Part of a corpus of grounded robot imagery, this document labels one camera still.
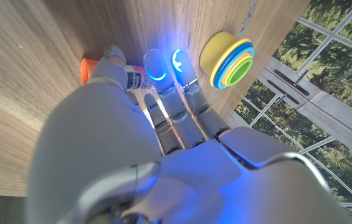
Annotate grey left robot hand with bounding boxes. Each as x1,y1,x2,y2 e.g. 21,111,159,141
26,44,352,224

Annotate white orange glue stick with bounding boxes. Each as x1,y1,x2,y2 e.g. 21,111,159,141
80,58,156,91

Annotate stacked yellow blue green cups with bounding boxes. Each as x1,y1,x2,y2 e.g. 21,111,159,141
199,30,255,90

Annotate printed window garden backdrop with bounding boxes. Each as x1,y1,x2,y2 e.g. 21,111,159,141
225,0,352,224

